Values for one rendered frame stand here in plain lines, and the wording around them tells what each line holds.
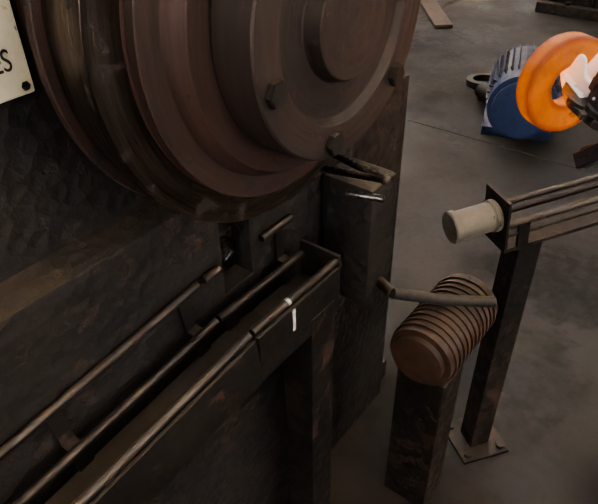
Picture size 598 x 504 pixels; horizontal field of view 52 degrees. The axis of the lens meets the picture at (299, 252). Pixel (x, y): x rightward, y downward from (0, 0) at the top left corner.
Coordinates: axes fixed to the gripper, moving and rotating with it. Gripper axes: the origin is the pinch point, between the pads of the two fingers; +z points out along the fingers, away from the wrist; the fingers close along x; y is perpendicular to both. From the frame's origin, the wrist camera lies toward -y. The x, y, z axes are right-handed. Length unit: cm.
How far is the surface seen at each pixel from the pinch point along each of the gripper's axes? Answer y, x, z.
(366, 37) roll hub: 22, 44, -18
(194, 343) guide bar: -18, 65, -23
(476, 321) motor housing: -38.4, 13.5, -19.1
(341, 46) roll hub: 23, 48, -20
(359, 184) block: -11.8, 35.4, -5.6
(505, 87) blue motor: -94, -86, 111
